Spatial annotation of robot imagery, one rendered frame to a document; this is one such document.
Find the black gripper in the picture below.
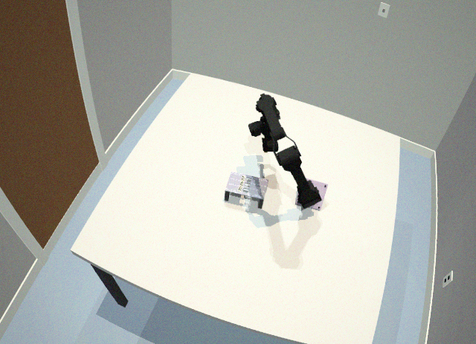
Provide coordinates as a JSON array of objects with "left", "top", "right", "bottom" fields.
[{"left": 260, "top": 116, "right": 279, "bottom": 152}]

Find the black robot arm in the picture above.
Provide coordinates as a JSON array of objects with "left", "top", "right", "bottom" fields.
[{"left": 248, "top": 93, "right": 322, "bottom": 209}]

